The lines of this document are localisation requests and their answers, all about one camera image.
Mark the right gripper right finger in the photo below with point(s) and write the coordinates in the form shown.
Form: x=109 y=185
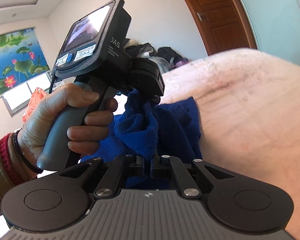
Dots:
x=173 y=172

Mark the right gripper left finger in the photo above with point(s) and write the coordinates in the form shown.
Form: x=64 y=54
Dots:
x=118 y=172

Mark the window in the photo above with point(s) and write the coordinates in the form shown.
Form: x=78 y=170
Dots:
x=16 y=99

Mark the dark clothes pile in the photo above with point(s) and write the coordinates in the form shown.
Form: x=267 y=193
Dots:
x=134 y=49

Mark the pink bed blanket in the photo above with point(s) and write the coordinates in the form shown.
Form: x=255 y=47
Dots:
x=249 y=104

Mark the lotus print roller blind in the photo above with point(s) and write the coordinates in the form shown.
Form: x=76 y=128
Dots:
x=21 y=58

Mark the orange plastic bag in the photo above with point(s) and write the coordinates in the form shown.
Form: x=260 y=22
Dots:
x=35 y=99

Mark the wardrobe sliding door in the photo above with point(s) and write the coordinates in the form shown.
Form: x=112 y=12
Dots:
x=276 y=27

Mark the blue knit sweater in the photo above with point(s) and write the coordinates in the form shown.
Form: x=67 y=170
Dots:
x=146 y=129

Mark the person's left hand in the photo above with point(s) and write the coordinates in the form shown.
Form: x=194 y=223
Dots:
x=60 y=124

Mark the person's left forearm sleeve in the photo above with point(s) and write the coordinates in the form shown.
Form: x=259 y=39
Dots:
x=13 y=170

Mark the black backpack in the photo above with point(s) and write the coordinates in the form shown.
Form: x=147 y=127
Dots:
x=170 y=55

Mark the brown wooden door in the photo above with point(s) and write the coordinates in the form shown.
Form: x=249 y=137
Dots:
x=222 y=24

